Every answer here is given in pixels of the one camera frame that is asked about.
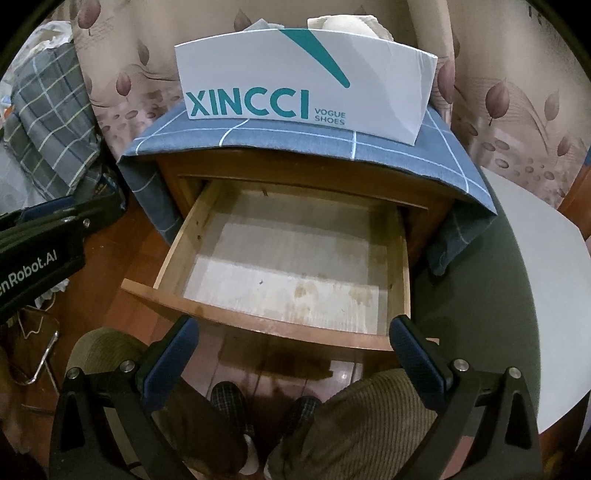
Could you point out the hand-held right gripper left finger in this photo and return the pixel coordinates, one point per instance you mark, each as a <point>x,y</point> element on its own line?
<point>171,355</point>

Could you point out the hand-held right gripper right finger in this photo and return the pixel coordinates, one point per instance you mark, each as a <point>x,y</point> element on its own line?
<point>415,355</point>

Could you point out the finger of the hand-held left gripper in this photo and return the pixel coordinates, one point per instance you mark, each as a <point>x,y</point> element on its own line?
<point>46,207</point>
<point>99,212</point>

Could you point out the wooden drawer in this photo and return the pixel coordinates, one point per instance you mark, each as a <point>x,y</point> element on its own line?
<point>194,240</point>

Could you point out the white shoe box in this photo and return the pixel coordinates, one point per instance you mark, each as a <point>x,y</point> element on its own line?
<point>378,92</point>

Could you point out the light blue underwear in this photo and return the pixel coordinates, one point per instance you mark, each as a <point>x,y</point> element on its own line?
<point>261,25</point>

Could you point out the cream underwear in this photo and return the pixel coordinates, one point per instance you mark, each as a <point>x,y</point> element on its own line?
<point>346,25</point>

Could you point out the dark blue packet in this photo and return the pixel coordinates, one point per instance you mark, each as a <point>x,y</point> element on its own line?
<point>108,184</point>

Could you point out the plaid left slipper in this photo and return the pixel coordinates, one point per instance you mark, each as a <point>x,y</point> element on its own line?
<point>231,406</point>

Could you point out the plaid slipper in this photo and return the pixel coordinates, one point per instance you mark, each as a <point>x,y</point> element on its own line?
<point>231,406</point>
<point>300,410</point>

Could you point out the person's right leg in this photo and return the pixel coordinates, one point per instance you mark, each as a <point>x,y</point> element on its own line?
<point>360,424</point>

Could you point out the grey plaid cloth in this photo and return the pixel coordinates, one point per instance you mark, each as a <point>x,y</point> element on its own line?
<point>51,115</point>

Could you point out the plaid right slipper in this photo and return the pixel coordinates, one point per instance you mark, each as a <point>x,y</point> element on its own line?
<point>300,410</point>

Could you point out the white round tabletop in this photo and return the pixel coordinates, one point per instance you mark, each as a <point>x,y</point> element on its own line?
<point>545,300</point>

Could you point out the blue checked cloth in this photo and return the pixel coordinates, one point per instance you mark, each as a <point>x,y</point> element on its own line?
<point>277,134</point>

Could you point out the wooden nightstand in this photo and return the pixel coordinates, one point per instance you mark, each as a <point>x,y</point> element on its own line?
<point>300,161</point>

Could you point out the leaf print curtain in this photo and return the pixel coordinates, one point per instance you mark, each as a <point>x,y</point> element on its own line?
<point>508,69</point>

